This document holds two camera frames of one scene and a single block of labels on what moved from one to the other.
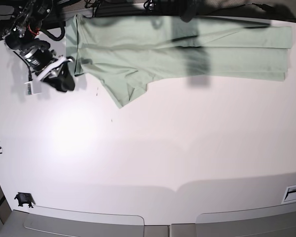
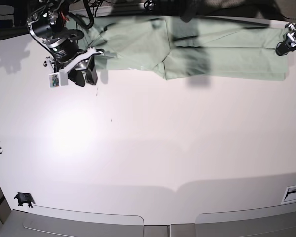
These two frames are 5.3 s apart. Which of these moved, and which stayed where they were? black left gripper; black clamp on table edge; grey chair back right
Moved: black left gripper
Stayed: grey chair back right; black clamp on table edge
